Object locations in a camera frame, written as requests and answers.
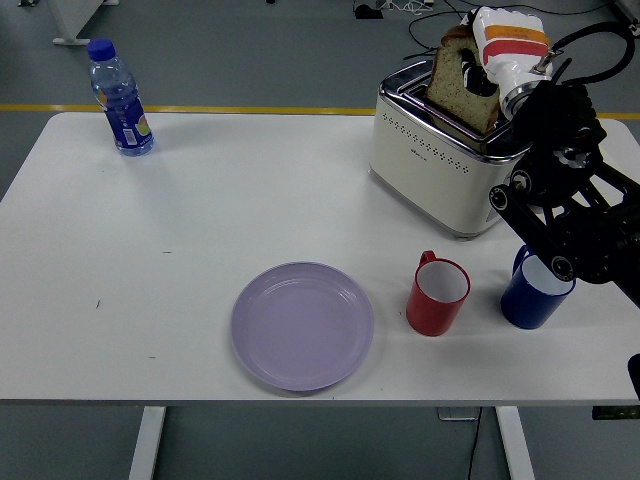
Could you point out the bread slice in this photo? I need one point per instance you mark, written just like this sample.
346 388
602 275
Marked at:
450 85

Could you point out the grey under-table bracket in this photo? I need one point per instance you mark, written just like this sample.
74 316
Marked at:
457 413

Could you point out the clear water bottle blue label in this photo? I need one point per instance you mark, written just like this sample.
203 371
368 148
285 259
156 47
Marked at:
122 115

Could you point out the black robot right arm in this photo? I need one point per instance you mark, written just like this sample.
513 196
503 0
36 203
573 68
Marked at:
560 125

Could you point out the blue mug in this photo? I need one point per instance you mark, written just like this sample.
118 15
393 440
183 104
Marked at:
525 310

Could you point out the red mug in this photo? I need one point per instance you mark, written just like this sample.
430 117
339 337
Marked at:
430 315

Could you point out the black table control box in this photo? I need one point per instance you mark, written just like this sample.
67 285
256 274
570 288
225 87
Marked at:
617 412

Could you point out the white table leg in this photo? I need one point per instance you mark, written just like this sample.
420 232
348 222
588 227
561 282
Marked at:
515 445
147 445

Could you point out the cream and chrome toaster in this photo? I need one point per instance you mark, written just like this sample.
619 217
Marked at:
430 170

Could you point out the white background desk leg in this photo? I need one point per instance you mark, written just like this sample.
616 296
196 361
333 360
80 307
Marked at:
70 41

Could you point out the purple plate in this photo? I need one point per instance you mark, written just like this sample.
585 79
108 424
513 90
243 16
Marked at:
300 327

